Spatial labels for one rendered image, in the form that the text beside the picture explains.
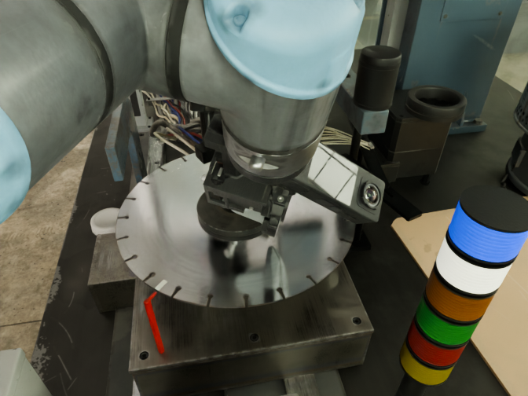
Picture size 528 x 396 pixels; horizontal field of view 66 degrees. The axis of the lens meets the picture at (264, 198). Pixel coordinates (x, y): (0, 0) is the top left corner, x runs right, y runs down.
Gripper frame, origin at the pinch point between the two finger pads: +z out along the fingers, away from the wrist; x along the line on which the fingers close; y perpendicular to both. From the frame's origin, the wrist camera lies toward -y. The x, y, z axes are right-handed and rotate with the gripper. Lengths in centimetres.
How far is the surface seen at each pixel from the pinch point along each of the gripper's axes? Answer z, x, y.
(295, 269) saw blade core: 0.0, 5.6, -4.1
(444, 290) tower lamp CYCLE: -19.6, 7.4, -13.4
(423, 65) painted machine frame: 35, -60, -22
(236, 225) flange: 3.0, 2.0, 4.7
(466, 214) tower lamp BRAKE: -25.0, 3.7, -11.6
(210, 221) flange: 3.6, 2.3, 8.3
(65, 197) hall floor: 154, -22, 109
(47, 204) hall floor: 151, -15, 115
